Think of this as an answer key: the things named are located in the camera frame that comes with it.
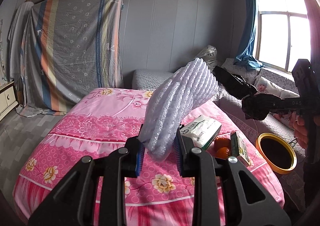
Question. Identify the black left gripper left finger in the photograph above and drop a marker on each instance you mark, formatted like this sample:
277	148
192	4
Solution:
93	190

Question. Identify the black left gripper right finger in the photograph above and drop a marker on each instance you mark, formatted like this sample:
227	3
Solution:
245	200

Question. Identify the black plastic bag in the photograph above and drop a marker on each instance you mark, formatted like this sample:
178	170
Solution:
235	85

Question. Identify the green white medicine box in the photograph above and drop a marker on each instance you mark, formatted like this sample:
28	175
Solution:
239	149

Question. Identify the green white tissue pack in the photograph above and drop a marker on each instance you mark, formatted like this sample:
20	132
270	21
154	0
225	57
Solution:
203	130

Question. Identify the white foam net sleeve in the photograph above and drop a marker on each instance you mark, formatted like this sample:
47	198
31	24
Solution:
188	88

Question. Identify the yellow rimmed trash bin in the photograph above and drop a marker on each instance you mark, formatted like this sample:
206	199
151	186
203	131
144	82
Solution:
279	155

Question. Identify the person right hand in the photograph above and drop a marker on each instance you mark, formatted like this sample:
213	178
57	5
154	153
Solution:
300	132

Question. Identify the left baby print pillow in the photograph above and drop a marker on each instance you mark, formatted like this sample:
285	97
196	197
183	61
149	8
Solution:
264	86

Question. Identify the grey quilted sofa cover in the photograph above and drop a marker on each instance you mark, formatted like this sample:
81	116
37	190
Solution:
293	182

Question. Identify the orange fruit lower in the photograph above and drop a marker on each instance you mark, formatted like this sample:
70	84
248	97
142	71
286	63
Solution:
223	153

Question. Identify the orange fruit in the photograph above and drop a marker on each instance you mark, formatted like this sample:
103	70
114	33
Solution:
221	142
223	153

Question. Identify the orange fruit upper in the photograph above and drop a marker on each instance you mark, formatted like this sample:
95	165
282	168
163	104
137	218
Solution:
221	142

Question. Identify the blue curtain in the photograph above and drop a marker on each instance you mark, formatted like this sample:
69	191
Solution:
244	56

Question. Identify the white tiger plush toy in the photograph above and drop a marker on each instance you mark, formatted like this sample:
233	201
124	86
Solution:
209	55

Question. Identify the pink floral table cover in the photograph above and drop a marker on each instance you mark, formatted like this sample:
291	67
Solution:
100	123

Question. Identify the white cabinet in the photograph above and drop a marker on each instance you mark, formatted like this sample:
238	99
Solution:
8	99

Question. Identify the purple curtain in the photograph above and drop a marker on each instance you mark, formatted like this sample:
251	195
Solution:
312	7

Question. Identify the striped grey hanging sheet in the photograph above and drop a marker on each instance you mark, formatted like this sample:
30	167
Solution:
69	48

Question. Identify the window frame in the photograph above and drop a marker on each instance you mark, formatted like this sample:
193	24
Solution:
283	34

